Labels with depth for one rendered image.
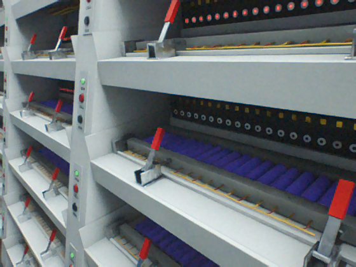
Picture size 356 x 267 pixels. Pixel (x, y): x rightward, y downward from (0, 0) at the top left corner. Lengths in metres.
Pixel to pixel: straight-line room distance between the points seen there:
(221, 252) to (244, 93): 0.18
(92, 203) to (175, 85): 0.33
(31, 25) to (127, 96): 0.73
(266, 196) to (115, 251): 0.36
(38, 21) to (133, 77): 0.84
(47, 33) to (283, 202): 1.10
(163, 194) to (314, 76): 0.26
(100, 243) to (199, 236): 0.33
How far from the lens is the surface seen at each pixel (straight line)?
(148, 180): 0.44
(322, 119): 0.42
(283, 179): 0.40
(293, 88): 0.27
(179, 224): 0.38
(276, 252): 0.32
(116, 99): 0.57
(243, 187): 0.38
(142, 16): 0.61
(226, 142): 0.50
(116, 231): 0.64
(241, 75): 0.30
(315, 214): 0.34
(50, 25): 1.27
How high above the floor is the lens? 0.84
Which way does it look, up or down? 9 degrees down
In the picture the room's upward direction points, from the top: 7 degrees clockwise
